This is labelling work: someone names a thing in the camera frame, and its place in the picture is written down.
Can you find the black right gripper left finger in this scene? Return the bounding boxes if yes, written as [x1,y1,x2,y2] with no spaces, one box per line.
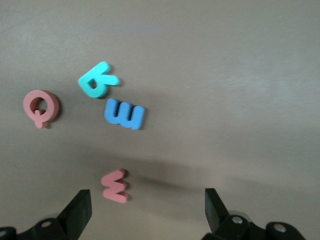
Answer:
[0,189,93,240]

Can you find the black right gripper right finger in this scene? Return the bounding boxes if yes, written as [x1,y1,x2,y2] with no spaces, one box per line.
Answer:
[201,187,307,240]

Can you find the pink foam letter Q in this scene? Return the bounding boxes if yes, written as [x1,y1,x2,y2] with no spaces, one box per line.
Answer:
[22,89,62,129]

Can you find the teal foam letter R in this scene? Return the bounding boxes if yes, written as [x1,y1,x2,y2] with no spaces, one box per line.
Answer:
[77,61,120,99]

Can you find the blue foam letter m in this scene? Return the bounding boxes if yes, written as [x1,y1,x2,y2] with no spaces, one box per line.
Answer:
[103,98,146,131]

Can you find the red foam letter w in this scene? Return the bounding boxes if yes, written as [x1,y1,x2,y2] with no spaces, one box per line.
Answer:
[100,168,130,203]

